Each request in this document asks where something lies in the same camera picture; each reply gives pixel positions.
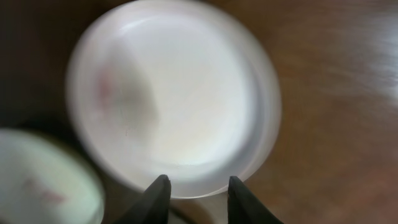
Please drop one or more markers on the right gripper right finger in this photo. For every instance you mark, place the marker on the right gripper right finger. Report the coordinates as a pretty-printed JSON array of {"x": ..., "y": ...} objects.
[{"x": 245, "y": 208}]

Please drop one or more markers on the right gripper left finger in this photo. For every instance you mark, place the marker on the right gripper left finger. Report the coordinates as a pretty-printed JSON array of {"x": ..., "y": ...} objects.
[{"x": 152, "y": 207}]

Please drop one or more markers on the white plate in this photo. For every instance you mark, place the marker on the white plate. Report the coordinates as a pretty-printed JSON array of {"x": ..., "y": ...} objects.
[
  {"x": 177, "y": 88},
  {"x": 43, "y": 180}
]

